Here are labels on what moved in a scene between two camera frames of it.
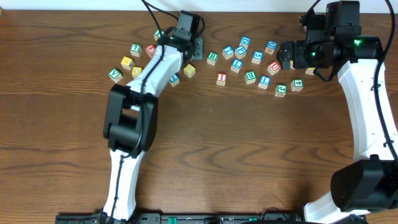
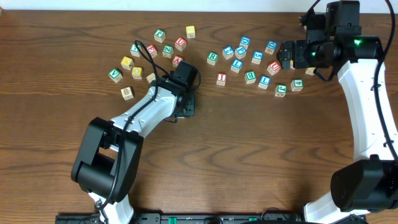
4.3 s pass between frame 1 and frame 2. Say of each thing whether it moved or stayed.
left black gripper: moved
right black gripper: stayed
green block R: stayed
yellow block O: stayed
